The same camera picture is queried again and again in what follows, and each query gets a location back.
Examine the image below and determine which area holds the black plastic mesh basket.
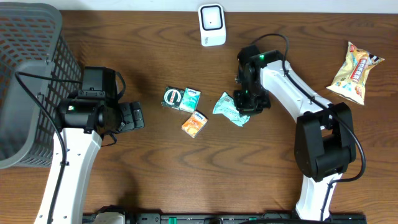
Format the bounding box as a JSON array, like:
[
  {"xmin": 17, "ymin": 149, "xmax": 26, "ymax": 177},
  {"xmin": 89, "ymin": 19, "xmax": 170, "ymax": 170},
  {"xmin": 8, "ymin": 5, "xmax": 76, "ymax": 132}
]
[{"xmin": 1, "ymin": 2, "xmax": 82, "ymax": 169}]

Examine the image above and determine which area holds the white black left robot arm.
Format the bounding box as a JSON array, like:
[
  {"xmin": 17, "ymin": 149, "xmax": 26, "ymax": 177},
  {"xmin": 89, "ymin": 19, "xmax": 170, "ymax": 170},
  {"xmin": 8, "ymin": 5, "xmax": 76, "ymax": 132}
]
[{"xmin": 35, "ymin": 98, "xmax": 144, "ymax": 223}]

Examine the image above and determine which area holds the orange tissue pack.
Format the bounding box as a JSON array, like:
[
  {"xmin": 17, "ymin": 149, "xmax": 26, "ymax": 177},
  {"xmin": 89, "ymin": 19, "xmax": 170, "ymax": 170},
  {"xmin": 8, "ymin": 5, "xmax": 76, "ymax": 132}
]
[{"xmin": 182, "ymin": 111, "xmax": 208, "ymax": 138}]

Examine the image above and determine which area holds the small green wipes pack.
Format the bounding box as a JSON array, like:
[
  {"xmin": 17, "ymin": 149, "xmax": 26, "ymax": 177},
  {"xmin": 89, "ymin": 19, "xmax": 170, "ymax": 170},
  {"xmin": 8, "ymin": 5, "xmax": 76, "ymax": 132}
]
[{"xmin": 179, "ymin": 88, "xmax": 201, "ymax": 113}]

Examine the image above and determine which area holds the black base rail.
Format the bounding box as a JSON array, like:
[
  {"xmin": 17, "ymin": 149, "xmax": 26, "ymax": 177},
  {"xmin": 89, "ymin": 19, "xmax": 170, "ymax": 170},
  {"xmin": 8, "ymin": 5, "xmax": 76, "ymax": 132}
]
[{"xmin": 82, "ymin": 212, "xmax": 368, "ymax": 224}]

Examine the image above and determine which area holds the white barcode scanner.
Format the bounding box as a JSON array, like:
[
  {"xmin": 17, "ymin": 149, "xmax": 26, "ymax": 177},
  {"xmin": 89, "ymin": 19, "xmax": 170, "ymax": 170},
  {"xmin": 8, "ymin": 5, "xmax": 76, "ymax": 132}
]
[{"xmin": 198, "ymin": 3, "xmax": 226, "ymax": 47}]

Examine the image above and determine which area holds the green wet wipes pack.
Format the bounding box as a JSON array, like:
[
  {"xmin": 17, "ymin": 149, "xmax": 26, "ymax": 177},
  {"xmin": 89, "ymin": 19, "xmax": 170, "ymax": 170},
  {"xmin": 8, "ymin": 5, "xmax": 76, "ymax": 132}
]
[{"xmin": 212, "ymin": 92, "xmax": 250, "ymax": 127}]

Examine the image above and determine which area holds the roll of tape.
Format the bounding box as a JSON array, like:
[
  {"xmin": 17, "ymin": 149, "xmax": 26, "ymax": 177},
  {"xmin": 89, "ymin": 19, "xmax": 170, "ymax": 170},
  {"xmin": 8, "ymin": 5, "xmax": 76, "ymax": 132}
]
[{"xmin": 161, "ymin": 86, "xmax": 184, "ymax": 110}]

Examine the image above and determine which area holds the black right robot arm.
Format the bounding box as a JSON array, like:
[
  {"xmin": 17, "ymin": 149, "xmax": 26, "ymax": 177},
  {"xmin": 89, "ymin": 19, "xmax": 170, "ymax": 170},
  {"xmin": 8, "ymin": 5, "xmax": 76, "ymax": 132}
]
[{"xmin": 233, "ymin": 45, "xmax": 356, "ymax": 221}]

